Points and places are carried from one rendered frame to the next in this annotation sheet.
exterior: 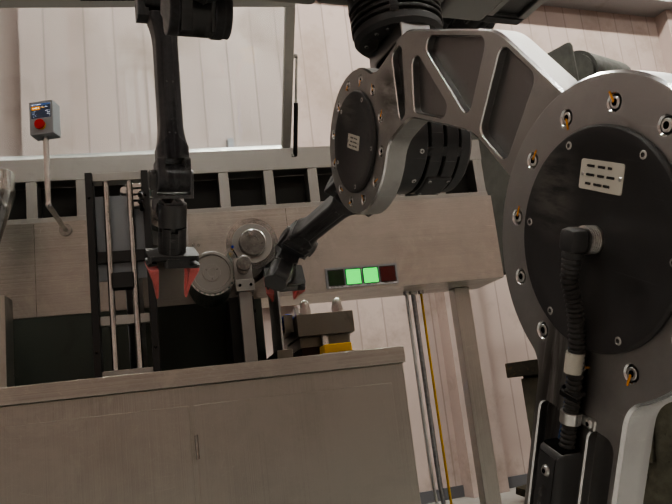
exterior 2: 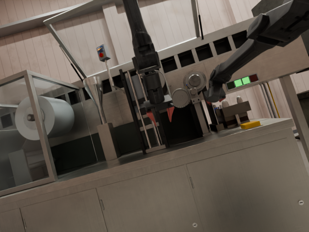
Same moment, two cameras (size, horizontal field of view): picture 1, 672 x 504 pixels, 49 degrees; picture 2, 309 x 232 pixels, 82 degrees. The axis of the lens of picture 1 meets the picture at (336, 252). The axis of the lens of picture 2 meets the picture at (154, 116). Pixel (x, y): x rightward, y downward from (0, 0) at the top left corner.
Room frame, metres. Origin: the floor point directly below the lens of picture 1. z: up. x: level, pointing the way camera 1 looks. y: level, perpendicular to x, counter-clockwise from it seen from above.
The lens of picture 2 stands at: (0.85, 0.14, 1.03)
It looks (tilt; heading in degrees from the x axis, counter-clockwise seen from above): 4 degrees up; 20
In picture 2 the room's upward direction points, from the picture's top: 17 degrees counter-clockwise
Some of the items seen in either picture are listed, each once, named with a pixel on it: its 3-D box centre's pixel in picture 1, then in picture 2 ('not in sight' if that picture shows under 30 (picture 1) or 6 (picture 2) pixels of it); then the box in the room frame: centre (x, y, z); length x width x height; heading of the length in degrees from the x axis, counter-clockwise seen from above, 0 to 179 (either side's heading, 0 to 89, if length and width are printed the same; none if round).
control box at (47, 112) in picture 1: (43, 119); (102, 53); (1.94, 0.78, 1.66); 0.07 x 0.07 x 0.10; 87
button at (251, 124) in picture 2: (335, 349); (249, 124); (1.84, 0.03, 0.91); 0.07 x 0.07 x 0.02; 12
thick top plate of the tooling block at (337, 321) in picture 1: (314, 331); (227, 110); (2.23, 0.09, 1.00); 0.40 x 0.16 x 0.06; 12
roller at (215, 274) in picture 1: (210, 280); (180, 99); (2.13, 0.38, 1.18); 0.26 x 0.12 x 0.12; 12
